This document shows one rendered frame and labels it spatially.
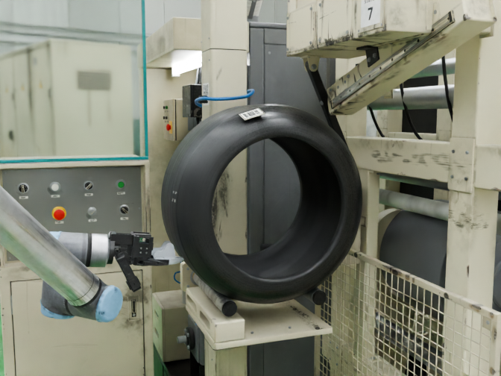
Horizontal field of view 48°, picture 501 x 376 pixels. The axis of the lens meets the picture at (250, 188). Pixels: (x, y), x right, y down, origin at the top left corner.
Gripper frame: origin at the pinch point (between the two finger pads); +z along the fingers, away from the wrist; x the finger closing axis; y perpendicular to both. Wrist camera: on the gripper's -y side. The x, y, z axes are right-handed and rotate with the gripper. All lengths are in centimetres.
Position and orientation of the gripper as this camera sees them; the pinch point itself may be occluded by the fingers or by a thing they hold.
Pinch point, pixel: (179, 261)
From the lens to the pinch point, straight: 160.9
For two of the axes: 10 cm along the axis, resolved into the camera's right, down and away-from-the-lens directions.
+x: -3.4, -1.1, 9.4
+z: 9.3, 0.8, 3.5
